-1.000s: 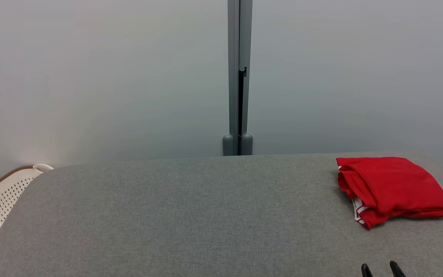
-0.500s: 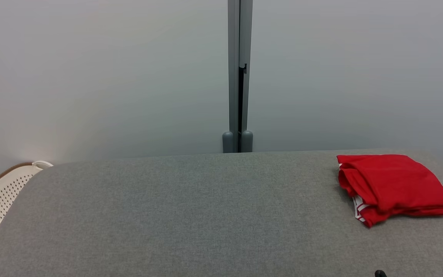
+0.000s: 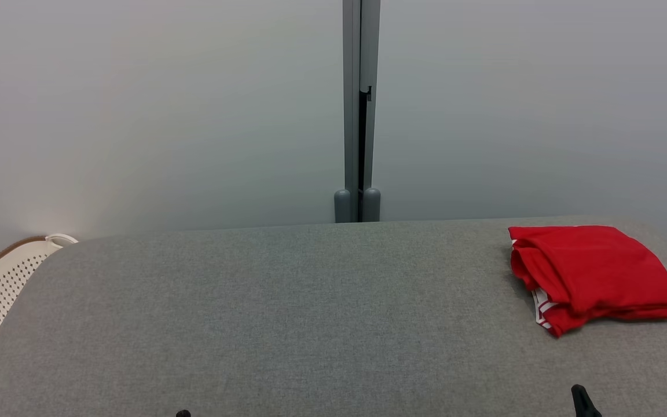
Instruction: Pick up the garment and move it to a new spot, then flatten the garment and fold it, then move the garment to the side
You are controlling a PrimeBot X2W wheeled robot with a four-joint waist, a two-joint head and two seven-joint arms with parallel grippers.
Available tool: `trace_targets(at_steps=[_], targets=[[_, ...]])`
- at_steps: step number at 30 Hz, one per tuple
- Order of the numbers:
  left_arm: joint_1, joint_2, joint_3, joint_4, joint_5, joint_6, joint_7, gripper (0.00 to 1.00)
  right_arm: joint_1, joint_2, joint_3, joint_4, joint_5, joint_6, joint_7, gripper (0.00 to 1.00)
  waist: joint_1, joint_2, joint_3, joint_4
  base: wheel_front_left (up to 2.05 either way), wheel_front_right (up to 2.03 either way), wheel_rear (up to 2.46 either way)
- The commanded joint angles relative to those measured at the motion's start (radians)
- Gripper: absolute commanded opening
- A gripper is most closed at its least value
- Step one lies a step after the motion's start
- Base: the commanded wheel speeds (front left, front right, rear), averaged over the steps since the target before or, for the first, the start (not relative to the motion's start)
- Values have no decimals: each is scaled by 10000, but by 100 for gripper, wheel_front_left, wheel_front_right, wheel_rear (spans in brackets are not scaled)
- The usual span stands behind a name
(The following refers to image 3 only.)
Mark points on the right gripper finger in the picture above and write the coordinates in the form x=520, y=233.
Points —
x=585, y=405

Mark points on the red shorts with white stripe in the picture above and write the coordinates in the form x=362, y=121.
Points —
x=594, y=266

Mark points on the grey partition post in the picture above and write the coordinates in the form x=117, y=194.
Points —
x=351, y=87
x=371, y=58

